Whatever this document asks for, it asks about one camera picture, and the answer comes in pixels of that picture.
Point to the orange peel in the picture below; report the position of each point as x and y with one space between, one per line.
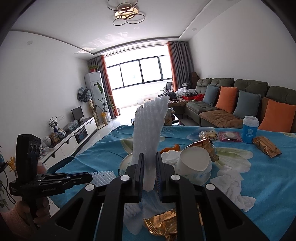
176 148

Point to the pink snack packet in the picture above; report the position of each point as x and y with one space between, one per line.
230 136

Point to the grey-blue cushion far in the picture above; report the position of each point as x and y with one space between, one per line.
210 94

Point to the grey orange curtain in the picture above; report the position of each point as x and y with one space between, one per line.
181 62
100 65

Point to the brown gold opened snack bag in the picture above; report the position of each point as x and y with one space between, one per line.
208 145

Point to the white foam fruit net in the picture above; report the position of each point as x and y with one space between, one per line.
148 123

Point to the flattened white paper cup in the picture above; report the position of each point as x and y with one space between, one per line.
124 164

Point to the crumpled white tissue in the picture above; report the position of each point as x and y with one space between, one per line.
228 181

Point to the clear cracker packet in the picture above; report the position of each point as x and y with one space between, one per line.
209 134

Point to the orange cushion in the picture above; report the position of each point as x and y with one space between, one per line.
227 99
277 116

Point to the crumpled tissue in cups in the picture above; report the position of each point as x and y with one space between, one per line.
171 157

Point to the white standing air conditioner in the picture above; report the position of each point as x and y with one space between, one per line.
90 80

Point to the blue paper cup with lid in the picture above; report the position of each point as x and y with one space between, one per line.
250 127

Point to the blue floral tablecloth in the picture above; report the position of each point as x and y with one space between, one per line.
271 181

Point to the orange cushion near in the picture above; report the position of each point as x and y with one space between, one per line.
277 116

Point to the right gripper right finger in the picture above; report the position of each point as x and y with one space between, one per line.
203 213

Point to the brown sofa seat pad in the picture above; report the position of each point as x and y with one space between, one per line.
220 119

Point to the tall potted plant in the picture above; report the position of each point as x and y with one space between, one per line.
104 103

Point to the grey-blue cushion near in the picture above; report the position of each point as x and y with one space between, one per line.
247 104

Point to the black office chair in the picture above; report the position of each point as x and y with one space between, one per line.
168 88

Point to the gold snack bag far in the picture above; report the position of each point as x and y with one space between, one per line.
266 146

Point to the left hand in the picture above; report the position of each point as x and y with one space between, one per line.
40 217

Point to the ring ceiling lamp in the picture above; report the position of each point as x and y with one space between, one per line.
125 12

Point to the right grey orange curtain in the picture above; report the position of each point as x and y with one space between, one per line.
181 62

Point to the large white paper cup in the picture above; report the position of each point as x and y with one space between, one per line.
194 163

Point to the white tv cabinet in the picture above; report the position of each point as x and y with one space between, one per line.
71 144

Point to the small black monitor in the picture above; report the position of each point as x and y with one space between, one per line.
77 114

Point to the grey-blue cushion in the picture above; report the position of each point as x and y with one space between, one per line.
210 94
247 104

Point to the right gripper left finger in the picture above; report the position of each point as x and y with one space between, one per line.
94 213

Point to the gold foil wrapper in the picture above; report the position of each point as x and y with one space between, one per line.
163 225

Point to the left grey orange curtain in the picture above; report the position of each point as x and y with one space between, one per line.
100 65

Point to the orange cushion far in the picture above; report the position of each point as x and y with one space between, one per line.
227 99

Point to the dark green sectional sofa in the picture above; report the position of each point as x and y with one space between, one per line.
196 106

